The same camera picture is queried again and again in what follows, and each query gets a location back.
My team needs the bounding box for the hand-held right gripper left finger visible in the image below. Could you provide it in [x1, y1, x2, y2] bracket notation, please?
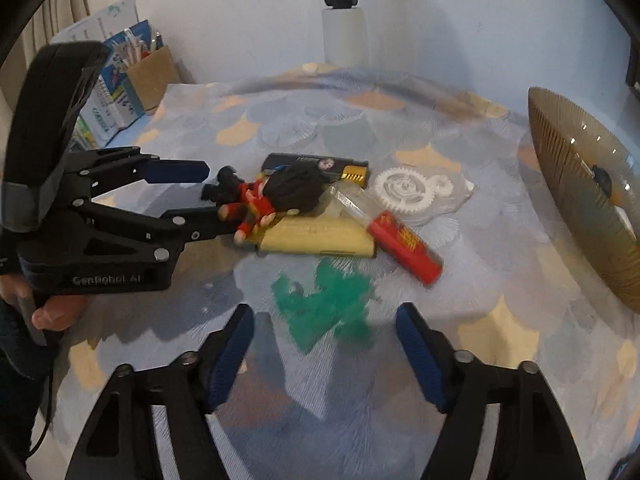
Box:
[65, 302, 256, 480]

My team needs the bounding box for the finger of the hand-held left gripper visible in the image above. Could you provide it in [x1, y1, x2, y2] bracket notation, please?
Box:
[75, 147, 211, 201]
[75, 195, 241, 263]

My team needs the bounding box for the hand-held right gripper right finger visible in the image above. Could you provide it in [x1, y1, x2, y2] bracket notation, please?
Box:
[395, 302, 588, 480]

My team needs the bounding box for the red-dressed doll figure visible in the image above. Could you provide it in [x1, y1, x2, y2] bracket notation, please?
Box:
[201, 164, 331, 246]

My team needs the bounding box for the teal snowflake toy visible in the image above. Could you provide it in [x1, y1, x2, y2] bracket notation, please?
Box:
[270, 262, 375, 355]

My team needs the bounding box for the yellow bar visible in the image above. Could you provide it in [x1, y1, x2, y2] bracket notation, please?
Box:
[256, 212, 377, 261]

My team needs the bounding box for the red tube with clear cap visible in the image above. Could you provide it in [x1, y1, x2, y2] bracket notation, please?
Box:
[327, 184, 445, 287]

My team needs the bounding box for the black lighter with gold tip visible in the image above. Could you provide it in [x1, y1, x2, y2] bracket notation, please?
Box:
[261, 152, 372, 188]

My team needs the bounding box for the white gear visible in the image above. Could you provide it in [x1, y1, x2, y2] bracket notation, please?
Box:
[372, 165, 475, 227]

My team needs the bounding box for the amber glass bowl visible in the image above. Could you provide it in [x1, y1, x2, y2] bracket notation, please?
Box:
[528, 86, 640, 313]

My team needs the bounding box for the person's left hand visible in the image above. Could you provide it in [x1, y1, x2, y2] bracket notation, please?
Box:
[0, 272, 93, 332]

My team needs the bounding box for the row of upright books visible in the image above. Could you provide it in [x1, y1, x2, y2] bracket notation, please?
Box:
[50, 0, 153, 151]

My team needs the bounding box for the brown pen holder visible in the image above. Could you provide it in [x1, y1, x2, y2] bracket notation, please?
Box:
[125, 45, 182, 113]

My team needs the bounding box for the beige curtain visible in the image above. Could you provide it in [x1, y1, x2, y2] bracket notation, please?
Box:
[10, 0, 86, 56]

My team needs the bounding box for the bunch of pencils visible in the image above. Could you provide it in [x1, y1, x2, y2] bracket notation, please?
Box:
[112, 27, 166, 68]

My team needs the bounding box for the fan-patterned table mat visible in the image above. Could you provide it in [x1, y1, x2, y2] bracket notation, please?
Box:
[50, 67, 640, 480]

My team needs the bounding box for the white desk lamp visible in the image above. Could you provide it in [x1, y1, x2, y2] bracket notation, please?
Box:
[320, 0, 371, 68]

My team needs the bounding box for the black cable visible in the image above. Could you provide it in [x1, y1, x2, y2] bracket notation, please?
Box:
[27, 367, 57, 458]

